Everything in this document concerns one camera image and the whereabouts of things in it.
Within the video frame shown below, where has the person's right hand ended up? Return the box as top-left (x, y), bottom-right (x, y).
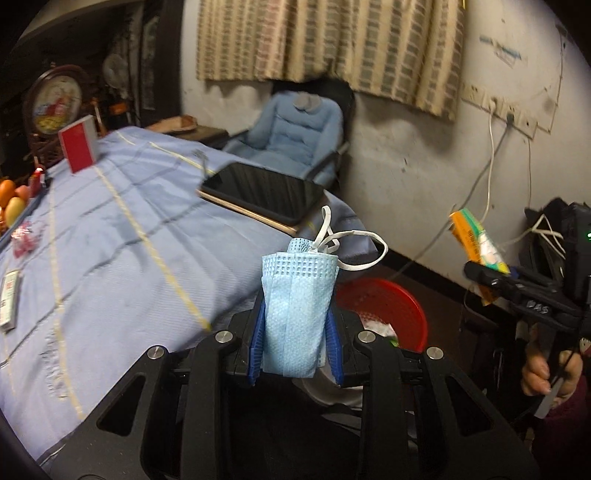
top-left (521, 342), bottom-right (585, 408)

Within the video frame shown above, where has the white packet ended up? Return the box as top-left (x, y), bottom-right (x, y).
top-left (0, 270), bottom-right (22, 332)

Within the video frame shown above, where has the standing fan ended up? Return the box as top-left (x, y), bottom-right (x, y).
top-left (102, 54), bottom-right (125, 89)

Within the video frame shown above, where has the light blue cushioned chair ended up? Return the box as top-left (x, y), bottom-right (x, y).
top-left (224, 91), bottom-right (345, 182)

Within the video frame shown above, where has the small red packet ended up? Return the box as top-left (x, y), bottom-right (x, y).
top-left (28, 168), bottom-right (47, 198)

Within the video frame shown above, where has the yellow mango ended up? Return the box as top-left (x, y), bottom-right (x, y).
top-left (4, 196), bottom-right (27, 230)

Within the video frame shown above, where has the black tablet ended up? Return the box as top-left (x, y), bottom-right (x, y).
top-left (199, 161), bottom-right (325, 227)

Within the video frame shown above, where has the clear plastic wrapper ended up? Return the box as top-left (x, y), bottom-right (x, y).
top-left (360, 322), bottom-right (399, 345)

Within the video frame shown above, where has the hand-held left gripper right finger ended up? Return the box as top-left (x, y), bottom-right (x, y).
top-left (324, 305), bottom-right (539, 480)

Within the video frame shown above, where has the grey cable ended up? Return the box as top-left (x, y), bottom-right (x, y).
top-left (387, 114), bottom-right (515, 278)

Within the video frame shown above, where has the dark wooden side table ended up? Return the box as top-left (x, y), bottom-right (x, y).
top-left (184, 126), bottom-right (230, 149)

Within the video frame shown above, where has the person's right forearm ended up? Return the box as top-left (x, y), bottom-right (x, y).
top-left (531, 390), bottom-right (591, 480)

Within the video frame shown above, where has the white cable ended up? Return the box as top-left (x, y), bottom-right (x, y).
top-left (479, 99), bottom-right (498, 224)

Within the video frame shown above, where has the orange snack packet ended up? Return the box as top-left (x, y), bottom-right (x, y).
top-left (449, 209), bottom-right (512, 306)

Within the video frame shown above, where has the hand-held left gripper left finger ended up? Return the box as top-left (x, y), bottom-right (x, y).
top-left (39, 295), bottom-right (269, 480)

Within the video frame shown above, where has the blue tablecloth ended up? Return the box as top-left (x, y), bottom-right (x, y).
top-left (0, 127), bottom-right (375, 468)

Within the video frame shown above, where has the red and white box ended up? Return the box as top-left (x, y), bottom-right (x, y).
top-left (58, 115), bottom-right (101, 175)

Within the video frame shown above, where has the round wooden framed plaque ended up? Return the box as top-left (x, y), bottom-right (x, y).
top-left (22, 65), bottom-right (94, 160)

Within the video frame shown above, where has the blue face mask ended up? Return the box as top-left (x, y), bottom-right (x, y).
top-left (261, 207), bottom-right (389, 379)

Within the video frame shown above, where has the beige cloth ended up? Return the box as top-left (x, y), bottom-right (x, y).
top-left (148, 115), bottom-right (199, 136)

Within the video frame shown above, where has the fruit tray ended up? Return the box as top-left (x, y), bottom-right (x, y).
top-left (0, 187), bottom-right (49, 247)

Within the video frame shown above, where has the pink wrapper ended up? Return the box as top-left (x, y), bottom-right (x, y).
top-left (11, 220), bottom-right (36, 259)

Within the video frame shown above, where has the checked beige curtain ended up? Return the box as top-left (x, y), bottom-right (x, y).
top-left (196, 0), bottom-right (466, 123)

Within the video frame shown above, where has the red plastic basket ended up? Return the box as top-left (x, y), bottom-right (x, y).
top-left (335, 278), bottom-right (428, 354)

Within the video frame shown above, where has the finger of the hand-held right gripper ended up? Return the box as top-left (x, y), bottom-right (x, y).
top-left (464, 261), bottom-right (583, 327)

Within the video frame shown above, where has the wall socket strip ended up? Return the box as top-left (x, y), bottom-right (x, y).
top-left (462, 83), bottom-right (539, 140)

